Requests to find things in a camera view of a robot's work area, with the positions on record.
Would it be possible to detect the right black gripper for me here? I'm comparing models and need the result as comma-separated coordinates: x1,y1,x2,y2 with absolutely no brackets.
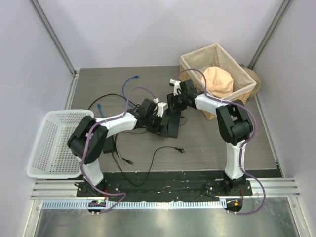
166,92,187,114

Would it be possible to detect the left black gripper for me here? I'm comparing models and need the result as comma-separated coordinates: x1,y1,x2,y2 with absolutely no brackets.
145,113,169,138

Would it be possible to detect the black network switch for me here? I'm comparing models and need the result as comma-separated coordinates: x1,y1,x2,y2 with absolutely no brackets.
159,112,181,139

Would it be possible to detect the blue ethernet cable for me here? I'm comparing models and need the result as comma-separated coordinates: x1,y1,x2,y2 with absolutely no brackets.
96,102,106,119
121,75,140,109

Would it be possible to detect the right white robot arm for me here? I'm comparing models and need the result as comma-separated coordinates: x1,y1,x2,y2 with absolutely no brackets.
167,79,253,195

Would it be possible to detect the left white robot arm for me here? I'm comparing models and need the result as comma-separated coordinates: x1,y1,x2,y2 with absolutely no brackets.
67,98,169,197

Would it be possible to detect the wicker basket with liner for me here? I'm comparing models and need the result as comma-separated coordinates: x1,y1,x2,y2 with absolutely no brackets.
179,43,257,120

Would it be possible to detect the peach cloth bundle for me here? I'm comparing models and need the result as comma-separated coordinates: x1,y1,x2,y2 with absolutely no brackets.
203,66,234,98

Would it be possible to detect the black power adapter brick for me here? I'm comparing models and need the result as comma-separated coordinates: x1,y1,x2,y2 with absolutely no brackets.
102,136,116,154

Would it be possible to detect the tan cloth behind basket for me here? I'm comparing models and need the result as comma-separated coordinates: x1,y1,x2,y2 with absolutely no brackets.
240,64,262,99

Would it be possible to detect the white plastic basket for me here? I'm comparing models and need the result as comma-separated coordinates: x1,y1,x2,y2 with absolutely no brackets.
26,109,94,179

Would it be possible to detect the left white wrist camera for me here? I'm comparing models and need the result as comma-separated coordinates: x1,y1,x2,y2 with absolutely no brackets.
153,98,167,118

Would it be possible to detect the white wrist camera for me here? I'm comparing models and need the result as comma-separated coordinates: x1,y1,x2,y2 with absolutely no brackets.
169,79,182,96
153,98,167,118

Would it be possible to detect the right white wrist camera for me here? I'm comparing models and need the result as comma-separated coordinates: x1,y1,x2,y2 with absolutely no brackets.
169,79,182,96

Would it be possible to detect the black power cord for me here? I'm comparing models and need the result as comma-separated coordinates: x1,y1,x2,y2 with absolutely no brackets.
112,146,186,187

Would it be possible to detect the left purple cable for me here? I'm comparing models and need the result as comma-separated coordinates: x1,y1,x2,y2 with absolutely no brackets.
49,86,160,227

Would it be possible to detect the purple cable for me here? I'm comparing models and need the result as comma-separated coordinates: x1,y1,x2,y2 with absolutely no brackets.
171,68,266,216
49,86,160,227

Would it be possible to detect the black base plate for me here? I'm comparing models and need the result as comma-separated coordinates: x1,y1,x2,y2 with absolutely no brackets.
75,171,253,202

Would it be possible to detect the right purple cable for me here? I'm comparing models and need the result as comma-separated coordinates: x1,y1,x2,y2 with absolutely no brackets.
171,68,266,216

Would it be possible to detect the white slotted cable duct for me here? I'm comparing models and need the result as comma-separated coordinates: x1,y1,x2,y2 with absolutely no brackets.
41,199,227,210

